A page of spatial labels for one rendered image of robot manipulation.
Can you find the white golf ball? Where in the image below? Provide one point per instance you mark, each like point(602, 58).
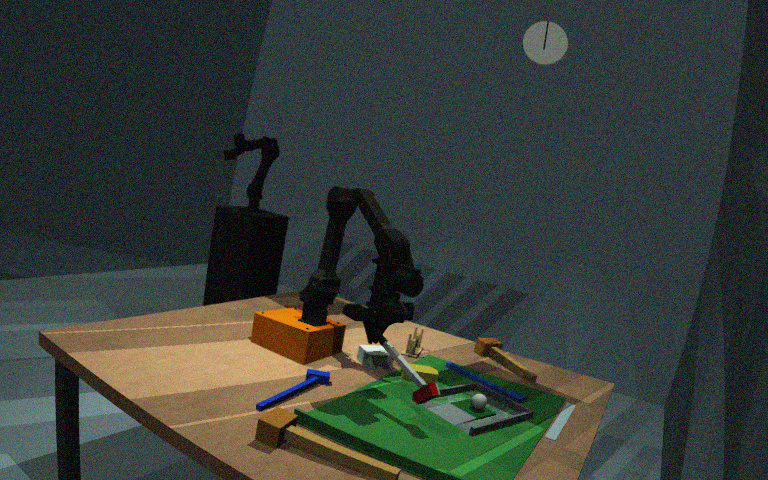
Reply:
point(478, 401)

